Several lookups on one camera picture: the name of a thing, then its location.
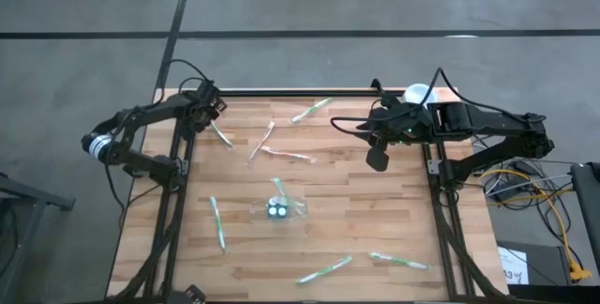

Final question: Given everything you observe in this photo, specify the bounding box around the white paper sign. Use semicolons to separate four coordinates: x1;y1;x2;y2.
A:
497;246;530;285

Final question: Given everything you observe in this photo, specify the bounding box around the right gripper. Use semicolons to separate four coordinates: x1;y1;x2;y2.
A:
356;97;435;173

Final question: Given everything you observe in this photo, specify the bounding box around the clear acrylic organizer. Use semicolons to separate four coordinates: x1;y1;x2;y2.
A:
250;190;309;224

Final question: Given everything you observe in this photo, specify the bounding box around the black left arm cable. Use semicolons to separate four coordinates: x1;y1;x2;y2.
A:
157;57;213;104

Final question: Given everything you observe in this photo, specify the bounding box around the black aluminium rig frame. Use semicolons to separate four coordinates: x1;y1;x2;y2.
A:
105;78;512;304

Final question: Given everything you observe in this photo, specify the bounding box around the black floor cable bundle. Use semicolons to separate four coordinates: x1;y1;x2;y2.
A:
471;134;580;212

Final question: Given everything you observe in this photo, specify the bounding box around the black equipment stand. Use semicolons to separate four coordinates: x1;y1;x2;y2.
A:
570;161;600;267

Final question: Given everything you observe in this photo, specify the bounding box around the dark grey case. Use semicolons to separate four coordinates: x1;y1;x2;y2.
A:
496;241;571;287

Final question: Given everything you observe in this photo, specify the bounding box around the black box-shaped device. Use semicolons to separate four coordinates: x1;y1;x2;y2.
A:
167;283;208;304

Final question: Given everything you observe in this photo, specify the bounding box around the yellow cable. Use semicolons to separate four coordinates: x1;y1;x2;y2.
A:
480;168;593;282

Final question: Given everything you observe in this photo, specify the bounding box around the black power adapter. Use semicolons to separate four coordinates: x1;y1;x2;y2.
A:
513;160;540;177

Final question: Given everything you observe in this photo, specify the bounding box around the wrapped orange toothbrush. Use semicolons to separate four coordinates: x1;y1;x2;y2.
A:
260;145;317;164
247;121;277;162

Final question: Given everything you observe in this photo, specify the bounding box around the grey metal cart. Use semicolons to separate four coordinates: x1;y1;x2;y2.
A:
0;172;76;304

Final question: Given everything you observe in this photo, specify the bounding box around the white wipes canister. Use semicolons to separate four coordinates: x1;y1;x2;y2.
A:
401;83;440;106

